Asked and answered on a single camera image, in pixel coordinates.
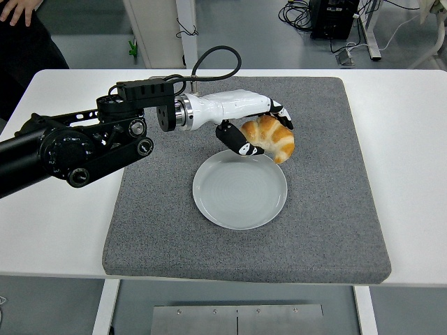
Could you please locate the person's hand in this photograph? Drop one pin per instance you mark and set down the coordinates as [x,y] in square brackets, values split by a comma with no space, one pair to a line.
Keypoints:
[19,8]

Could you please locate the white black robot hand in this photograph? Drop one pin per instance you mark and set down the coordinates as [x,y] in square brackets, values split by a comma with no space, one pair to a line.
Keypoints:
[237,104]

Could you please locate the golden croissant bread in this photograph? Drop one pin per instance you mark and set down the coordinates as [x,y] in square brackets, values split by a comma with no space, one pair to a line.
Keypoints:
[276,139]

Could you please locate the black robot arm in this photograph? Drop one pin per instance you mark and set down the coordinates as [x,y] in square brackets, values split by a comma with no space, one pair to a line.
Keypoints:
[63,150]

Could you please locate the round grey plate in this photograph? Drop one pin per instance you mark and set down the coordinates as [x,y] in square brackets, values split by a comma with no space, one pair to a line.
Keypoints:
[241,199]

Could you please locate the grey metal plate with screws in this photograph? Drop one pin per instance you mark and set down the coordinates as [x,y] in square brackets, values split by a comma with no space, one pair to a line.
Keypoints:
[209,321]

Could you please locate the person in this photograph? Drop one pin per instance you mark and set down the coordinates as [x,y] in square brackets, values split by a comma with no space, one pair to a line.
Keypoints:
[24,59]

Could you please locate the grey felt mat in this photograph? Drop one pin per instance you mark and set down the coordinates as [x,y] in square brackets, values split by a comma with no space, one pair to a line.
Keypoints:
[314,157]

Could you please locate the white cabinet panel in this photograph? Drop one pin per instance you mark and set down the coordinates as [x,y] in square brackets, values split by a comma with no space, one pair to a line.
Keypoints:
[157,35]

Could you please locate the grey foot pedal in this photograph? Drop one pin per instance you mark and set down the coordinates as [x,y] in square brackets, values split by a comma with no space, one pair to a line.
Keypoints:
[345,59]

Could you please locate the small green floor object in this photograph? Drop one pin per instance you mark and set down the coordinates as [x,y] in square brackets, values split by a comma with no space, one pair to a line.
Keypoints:
[132,50]

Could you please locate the black computer case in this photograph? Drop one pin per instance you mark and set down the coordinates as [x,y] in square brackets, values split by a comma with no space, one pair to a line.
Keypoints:
[331,21]

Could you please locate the white desk leg with foot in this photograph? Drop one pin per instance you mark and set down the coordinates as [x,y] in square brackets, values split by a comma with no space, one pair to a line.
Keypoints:
[373,49]

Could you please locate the white curved stand leg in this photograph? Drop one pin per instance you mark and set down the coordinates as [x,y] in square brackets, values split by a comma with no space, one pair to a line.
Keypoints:
[438,35]

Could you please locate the cream cloth item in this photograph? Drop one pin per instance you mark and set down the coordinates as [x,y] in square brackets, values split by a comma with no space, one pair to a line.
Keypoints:
[427,8]

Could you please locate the white table leg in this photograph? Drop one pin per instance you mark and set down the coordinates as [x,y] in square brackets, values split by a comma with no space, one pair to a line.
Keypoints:
[104,307]
[366,310]

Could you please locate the white square post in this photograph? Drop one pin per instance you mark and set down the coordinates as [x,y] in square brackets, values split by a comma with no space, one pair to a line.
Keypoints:
[188,38]

